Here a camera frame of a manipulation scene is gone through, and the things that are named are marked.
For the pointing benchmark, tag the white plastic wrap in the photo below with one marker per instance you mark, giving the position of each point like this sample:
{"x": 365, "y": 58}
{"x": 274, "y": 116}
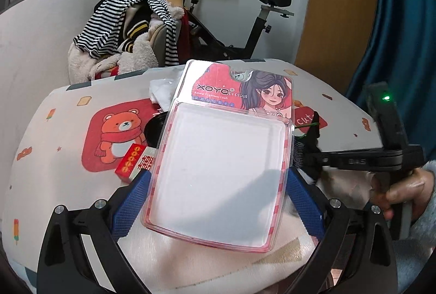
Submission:
{"x": 163, "y": 89}

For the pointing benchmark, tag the person's right hand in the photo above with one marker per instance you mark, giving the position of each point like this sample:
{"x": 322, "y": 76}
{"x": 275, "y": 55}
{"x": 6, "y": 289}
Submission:
{"x": 402, "y": 193}

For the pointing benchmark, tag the small red box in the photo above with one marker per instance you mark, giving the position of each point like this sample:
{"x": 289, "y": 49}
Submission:
{"x": 131, "y": 163}

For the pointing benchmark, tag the clear plastic blister package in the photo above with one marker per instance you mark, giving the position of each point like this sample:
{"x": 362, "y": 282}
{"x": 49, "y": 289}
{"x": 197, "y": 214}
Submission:
{"x": 221, "y": 161}

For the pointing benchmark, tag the pile of clothes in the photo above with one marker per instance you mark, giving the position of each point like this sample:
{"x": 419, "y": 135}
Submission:
{"x": 136, "y": 57}

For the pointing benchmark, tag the black plastic bowl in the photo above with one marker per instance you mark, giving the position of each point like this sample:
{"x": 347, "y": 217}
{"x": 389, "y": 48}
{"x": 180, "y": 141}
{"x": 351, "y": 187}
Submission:
{"x": 153, "y": 130}

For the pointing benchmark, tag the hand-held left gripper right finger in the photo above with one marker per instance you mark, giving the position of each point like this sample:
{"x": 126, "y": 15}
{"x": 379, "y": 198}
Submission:
{"x": 306, "y": 205}

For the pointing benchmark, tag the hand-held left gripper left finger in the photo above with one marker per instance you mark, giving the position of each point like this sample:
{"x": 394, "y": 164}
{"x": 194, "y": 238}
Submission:
{"x": 131, "y": 205}

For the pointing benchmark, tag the black jacket yellow stripes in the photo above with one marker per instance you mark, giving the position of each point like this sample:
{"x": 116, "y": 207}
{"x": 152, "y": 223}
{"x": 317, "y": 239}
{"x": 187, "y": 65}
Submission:
{"x": 136, "y": 27}

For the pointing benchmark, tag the green yarn thread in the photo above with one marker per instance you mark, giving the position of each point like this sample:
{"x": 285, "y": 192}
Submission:
{"x": 306, "y": 127}

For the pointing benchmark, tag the blue curtain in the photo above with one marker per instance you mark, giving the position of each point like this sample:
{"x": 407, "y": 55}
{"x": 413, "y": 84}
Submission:
{"x": 402, "y": 25}

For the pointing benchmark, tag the black and white wrapper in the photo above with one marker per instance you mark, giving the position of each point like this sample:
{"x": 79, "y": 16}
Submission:
{"x": 299, "y": 152}

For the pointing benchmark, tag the red garment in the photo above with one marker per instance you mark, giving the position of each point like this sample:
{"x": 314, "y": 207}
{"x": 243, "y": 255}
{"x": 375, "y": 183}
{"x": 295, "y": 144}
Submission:
{"x": 184, "y": 38}

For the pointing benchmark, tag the black exercise bike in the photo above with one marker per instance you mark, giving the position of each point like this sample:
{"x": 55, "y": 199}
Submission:
{"x": 255, "y": 35}

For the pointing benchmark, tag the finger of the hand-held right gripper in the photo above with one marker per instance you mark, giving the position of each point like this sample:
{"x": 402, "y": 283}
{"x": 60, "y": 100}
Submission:
{"x": 340, "y": 161}

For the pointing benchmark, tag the black white striped shirt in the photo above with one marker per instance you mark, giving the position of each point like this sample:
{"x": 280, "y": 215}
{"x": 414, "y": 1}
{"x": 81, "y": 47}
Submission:
{"x": 102, "y": 21}

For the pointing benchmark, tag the wooden door panel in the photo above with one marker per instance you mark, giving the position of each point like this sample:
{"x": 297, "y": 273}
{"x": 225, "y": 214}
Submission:
{"x": 337, "y": 1}

